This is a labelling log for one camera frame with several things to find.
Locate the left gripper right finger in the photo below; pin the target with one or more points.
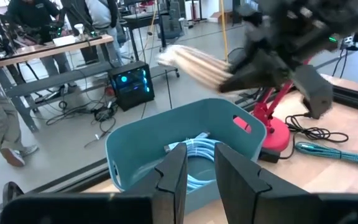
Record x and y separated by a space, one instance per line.
238 186

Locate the black rolling cart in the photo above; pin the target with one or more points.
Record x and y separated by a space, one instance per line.
169 25

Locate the red desk lamp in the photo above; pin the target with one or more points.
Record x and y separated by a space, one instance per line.
277 133

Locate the teal plastic bin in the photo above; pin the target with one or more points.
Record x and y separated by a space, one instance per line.
141 146

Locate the black computer tower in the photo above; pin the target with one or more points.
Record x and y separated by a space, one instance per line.
132 85

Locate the wooden work table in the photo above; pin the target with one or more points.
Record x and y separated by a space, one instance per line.
42 49

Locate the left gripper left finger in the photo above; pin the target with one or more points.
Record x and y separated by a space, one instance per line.
169 186

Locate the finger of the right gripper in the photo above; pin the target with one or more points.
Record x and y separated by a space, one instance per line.
317 93
259 74

